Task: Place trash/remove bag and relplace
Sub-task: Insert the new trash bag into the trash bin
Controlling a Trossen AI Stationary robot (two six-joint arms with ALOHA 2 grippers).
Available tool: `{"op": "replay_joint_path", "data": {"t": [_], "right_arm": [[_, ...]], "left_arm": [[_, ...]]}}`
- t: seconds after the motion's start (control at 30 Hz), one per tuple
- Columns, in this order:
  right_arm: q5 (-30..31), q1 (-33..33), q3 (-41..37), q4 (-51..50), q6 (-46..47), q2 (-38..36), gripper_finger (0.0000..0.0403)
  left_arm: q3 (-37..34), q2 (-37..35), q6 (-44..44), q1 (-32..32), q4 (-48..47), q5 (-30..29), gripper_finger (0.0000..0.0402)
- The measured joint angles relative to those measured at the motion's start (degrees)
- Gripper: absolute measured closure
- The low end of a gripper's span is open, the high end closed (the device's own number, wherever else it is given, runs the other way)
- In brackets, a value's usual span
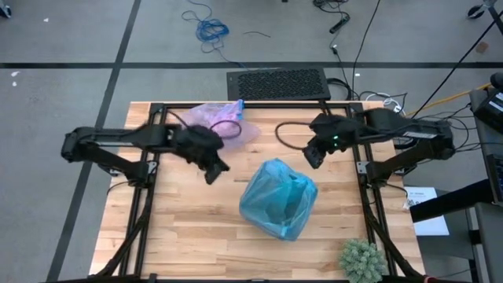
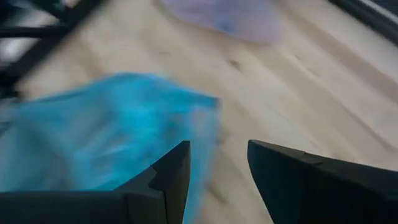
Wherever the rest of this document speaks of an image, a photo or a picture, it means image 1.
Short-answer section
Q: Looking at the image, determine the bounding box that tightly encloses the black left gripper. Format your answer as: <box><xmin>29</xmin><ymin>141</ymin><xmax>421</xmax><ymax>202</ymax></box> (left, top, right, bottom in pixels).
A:
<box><xmin>172</xmin><ymin>125</ymin><xmax>231</xmax><ymax>186</ymax></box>

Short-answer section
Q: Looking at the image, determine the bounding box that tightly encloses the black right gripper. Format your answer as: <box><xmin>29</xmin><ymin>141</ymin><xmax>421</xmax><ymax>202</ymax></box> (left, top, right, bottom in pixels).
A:
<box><xmin>302</xmin><ymin>113</ymin><xmax>363</xmax><ymax>171</ymax></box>

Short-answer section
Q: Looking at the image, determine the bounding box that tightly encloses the brown trash bin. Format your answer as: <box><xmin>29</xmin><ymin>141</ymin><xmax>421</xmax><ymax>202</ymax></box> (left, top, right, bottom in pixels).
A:
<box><xmin>240</xmin><ymin>159</ymin><xmax>318</xmax><ymax>241</ymax></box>

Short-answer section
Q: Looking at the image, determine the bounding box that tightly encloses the pink translucent trash bag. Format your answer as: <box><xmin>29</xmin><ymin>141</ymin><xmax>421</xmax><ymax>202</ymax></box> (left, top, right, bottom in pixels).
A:
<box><xmin>183</xmin><ymin>98</ymin><xmax>263</xmax><ymax>151</ymax></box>

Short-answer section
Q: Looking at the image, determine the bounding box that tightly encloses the black perforated floor mat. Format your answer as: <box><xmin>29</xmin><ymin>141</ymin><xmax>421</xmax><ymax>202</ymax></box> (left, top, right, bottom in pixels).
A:
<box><xmin>226</xmin><ymin>66</ymin><xmax>332</xmax><ymax>101</ymax></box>

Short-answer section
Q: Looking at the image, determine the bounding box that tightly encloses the green artificial plant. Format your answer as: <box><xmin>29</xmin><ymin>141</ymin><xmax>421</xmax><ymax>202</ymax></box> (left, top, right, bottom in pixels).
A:
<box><xmin>338</xmin><ymin>238</ymin><xmax>388</xmax><ymax>283</ymax></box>

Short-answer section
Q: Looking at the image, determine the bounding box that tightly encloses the printed white document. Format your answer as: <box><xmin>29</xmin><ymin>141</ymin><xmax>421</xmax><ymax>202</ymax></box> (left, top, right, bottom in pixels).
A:
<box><xmin>403</xmin><ymin>186</ymin><xmax>451</xmax><ymax>237</ymax></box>

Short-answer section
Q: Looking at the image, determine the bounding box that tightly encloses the black power strip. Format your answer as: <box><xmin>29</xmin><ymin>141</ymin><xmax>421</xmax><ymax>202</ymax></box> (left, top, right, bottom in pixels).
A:
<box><xmin>329</xmin><ymin>14</ymin><xmax>351</xmax><ymax>35</ymax></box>

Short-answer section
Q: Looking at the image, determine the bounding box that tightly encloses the black flat bar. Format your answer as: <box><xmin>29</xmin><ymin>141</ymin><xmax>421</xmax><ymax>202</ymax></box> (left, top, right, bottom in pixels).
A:
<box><xmin>409</xmin><ymin>178</ymin><xmax>494</xmax><ymax>223</ymax></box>

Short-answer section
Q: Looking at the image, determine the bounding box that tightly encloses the black labelled device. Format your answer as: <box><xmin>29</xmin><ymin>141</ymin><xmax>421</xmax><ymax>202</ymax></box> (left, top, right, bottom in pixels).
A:
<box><xmin>473</xmin><ymin>89</ymin><xmax>503</xmax><ymax>134</ymax></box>

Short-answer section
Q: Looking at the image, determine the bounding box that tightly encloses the black chair caster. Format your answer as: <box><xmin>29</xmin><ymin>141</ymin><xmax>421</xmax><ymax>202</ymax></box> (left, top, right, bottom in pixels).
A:
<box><xmin>467</xmin><ymin>3</ymin><xmax>486</xmax><ymax>20</ymax></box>

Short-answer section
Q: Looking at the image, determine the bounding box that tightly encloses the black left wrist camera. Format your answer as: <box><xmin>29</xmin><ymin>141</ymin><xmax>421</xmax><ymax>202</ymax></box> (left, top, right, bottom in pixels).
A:
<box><xmin>187</xmin><ymin>125</ymin><xmax>225</xmax><ymax>151</ymax></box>

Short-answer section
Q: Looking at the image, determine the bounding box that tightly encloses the black camera cable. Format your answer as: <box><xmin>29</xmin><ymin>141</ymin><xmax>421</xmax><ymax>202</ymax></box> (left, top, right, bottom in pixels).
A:
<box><xmin>167</xmin><ymin>111</ymin><xmax>243</xmax><ymax>141</ymax></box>
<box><xmin>274</xmin><ymin>120</ymin><xmax>316</xmax><ymax>152</ymax></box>

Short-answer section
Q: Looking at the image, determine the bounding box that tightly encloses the black aluminium table frame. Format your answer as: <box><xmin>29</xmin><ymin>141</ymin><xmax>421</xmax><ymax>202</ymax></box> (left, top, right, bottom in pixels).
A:
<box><xmin>94</xmin><ymin>101</ymin><xmax>428</xmax><ymax>283</ymax></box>

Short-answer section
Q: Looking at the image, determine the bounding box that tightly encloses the long black cable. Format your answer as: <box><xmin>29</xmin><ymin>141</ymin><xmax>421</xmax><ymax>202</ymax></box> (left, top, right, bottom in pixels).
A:
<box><xmin>410</xmin><ymin>10</ymin><xmax>503</xmax><ymax>119</ymax></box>
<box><xmin>351</xmin><ymin>0</ymin><xmax>382</xmax><ymax>100</ymax></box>

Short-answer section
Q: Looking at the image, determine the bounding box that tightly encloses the blue coiled cable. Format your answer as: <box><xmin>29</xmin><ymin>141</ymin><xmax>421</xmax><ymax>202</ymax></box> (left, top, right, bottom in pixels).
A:
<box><xmin>181</xmin><ymin>0</ymin><xmax>247</xmax><ymax>68</ymax></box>

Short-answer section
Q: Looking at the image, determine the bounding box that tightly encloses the yellow extension cable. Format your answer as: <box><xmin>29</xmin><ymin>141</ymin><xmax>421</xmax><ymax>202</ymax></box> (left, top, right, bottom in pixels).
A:
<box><xmin>406</xmin><ymin>82</ymin><xmax>492</xmax><ymax>117</ymax></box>

